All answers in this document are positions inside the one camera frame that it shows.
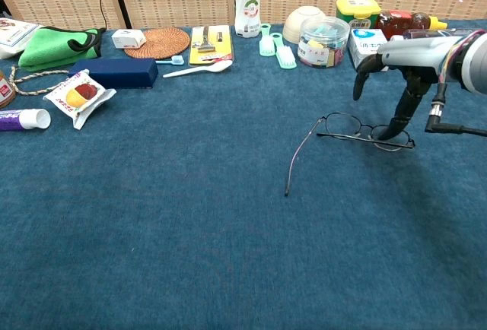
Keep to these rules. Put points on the yellow green lidded box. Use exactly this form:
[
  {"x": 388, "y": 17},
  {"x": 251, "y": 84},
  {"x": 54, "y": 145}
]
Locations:
[{"x": 357, "y": 12}]

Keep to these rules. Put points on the beige upturned bowl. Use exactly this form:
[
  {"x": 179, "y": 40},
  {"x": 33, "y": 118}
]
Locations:
[{"x": 300, "y": 22}]

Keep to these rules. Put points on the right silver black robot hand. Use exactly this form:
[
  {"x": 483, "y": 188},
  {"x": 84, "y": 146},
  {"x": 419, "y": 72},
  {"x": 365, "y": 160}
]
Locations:
[{"x": 418, "y": 54}]

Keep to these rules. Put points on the light blue toothbrush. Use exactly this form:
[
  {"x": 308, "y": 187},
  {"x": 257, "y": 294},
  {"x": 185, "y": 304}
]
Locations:
[{"x": 175, "y": 61}]

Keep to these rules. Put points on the white snack packet fruit print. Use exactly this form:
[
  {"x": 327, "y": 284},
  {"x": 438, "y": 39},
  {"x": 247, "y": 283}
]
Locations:
[{"x": 78, "y": 96}]

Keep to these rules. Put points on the clear jar of binder clips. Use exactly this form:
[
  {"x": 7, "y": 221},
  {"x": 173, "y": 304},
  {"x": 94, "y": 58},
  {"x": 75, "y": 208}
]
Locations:
[{"x": 323, "y": 45}]

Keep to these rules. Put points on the red labelled jar brown content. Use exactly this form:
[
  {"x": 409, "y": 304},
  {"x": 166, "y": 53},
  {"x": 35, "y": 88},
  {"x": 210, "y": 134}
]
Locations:
[{"x": 5, "y": 90}]

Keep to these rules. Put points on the round woven rattan coaster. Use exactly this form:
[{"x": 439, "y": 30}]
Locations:
[{"x": 163, "y": 43}]

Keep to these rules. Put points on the white drink bottle yellow cap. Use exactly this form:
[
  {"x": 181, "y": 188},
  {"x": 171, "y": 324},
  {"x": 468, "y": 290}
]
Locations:
[{"x": 247, "y": 14}]

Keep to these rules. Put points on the small white cardboard box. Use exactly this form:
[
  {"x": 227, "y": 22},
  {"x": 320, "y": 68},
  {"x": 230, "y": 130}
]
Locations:
[{"x": 127, "y": 39}]

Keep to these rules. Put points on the purple white toothpaste tube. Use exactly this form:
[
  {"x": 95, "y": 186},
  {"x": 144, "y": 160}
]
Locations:
[{"x": 23, "y": 119}]

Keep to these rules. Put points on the dark blue rectangular box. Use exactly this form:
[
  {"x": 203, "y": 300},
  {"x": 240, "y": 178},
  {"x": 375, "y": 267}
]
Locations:
[{"x": 114, "y": 73}]

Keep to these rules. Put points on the green cloth black trim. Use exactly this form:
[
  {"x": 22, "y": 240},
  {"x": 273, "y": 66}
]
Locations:
[{"x": 49, "y": 46}]

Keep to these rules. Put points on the long mint green brush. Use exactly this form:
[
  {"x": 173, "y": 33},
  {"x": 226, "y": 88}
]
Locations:
[{"x": 285, "y": 56}]

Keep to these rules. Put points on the white plastic spoon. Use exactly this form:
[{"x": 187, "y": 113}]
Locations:
[{"x": 217, "y": 67}]

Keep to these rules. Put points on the amber honey squeeze bottle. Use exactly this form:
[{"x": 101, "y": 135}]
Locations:
[{"x": 399, "y": 22}]

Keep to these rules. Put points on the razor in yellow blister pack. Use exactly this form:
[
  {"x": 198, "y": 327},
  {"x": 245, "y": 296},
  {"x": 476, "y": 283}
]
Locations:
[{"x": 209, "y": 45}]

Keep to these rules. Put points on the white blue carton box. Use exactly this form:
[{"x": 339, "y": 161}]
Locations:
[{"x": 365, "y": 45}]

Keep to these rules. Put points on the clear plastic water bottle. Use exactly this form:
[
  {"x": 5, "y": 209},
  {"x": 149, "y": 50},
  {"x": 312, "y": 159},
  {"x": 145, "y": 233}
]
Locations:
[{"x": 430, "y": 33}]

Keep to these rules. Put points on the blue felt table cover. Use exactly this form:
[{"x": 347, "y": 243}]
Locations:
[{"x": 152, "y": 231}]

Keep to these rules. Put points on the short mint green brush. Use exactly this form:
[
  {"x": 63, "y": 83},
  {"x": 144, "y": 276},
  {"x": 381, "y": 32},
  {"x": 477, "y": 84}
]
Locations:
[{"x": 267, "y": 45}]

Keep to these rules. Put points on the white printed powder bag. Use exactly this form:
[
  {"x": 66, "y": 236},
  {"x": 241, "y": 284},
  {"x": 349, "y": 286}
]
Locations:
[{"x": 13, "y": 37}]

